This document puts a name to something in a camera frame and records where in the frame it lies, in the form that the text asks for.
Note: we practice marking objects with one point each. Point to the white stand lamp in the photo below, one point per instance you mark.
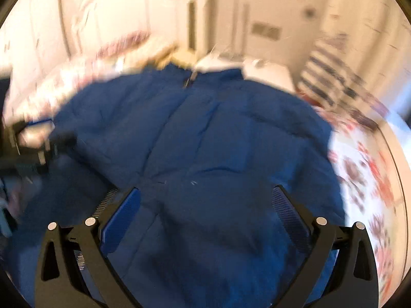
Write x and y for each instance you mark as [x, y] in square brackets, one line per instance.
[232, 29]

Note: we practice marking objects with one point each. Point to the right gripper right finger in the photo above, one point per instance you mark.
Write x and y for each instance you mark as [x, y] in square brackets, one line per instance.
[354, 278]

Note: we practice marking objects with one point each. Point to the white bedside table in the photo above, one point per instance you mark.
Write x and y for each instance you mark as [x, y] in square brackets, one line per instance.
[268, 73]

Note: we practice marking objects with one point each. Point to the white wooden headboard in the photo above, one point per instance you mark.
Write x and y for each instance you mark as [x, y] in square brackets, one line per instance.
[92, 24]

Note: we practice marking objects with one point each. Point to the patterned purple pillow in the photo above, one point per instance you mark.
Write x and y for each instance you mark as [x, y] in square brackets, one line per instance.
[124, 43]

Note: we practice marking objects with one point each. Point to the patterned window curtain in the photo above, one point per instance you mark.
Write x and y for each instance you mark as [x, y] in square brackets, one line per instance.
[352, 62]

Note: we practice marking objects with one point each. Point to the cream pillow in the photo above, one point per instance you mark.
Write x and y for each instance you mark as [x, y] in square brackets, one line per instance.
[151, 51]

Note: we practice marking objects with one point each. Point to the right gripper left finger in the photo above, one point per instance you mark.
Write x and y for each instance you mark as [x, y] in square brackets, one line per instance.
[73, 266]

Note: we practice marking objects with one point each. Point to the floral bed quilt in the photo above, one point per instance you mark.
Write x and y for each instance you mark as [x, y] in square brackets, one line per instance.
[363, 173]

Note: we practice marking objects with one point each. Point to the wall socket panel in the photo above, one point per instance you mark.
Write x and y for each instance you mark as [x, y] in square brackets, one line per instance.
[266, 30]

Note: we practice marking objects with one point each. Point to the navy blue puffer jacket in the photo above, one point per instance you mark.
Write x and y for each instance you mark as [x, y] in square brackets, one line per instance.
[192, 166]

